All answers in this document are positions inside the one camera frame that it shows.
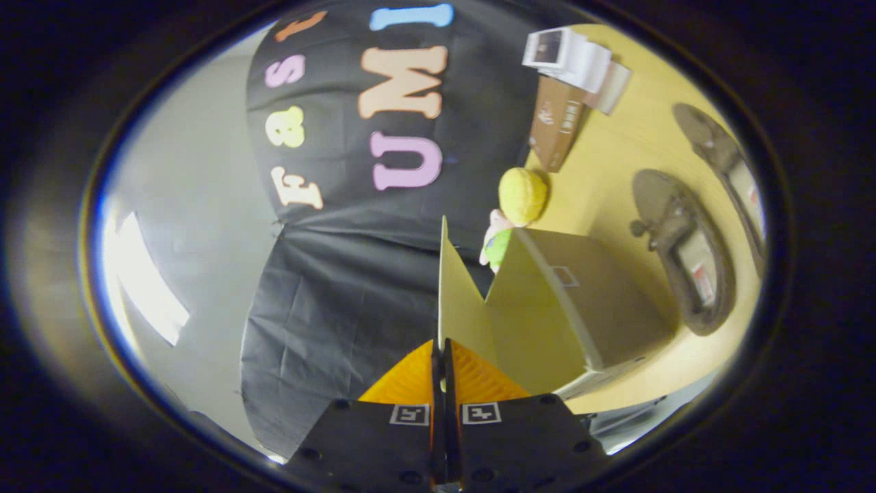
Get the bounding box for pink covered book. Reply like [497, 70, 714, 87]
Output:
[585, 60, 632, 116]

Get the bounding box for yellow plush lemon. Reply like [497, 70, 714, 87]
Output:
[498, 166, 550, 228]

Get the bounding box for black backdrop cloth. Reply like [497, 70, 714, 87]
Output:
[240, 0, 548, 459]

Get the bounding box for brown book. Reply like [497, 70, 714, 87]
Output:
[528, 75, 586, 173]

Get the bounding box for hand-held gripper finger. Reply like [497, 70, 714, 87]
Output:
[283, 339, 446, 490]
[445, 338, 610, 490]

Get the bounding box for ceiling light strip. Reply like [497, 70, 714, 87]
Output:
[113, 212, 191, 346]

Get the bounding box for brown fuzzy slipper shoe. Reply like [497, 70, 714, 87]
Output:
[672, 103, 767, 278]
[630, 169, 736, 338]

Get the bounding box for pink and green plush toy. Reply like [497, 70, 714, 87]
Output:
[478, 209, 515, 275]

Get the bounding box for dark clutter below table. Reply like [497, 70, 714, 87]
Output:
[582, 390, 692, 453]

